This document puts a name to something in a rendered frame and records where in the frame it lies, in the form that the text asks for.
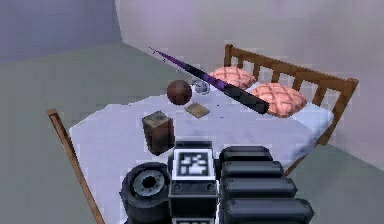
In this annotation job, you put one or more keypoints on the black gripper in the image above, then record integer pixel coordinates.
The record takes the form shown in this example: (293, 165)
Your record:
(146, 191)

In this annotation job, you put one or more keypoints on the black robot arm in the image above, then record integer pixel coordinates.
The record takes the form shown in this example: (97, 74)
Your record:
(253, 186)

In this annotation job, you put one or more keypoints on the brown box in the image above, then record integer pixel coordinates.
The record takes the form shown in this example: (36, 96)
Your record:
(159, 132)

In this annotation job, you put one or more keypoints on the wooden bed with white sheet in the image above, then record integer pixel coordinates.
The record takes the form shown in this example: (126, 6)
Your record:
(213, 130)

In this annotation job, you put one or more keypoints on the tan book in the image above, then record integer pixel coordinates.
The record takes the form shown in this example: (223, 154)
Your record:
(197, 110)

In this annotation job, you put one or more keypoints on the brown basketball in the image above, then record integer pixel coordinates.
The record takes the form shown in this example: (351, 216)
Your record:
(179, 92)

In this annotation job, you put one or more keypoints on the small grey round object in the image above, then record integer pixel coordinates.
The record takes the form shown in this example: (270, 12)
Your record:
(201, 86)

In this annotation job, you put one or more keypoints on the purple and black baseball bat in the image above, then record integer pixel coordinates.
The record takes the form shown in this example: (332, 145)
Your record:
(230, 88)

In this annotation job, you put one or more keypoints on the pink quilted pillow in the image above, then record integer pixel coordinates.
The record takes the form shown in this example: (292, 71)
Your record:
(233, 77)
(281, 99)

